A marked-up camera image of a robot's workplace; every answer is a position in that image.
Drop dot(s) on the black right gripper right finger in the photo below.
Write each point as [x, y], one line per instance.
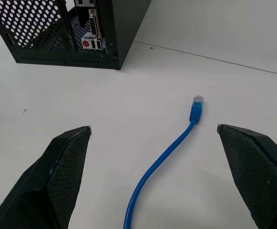
[259, 176]

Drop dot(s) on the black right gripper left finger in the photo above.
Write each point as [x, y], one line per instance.
[45, 181]

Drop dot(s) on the black computer case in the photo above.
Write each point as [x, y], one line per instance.
[57, 31]

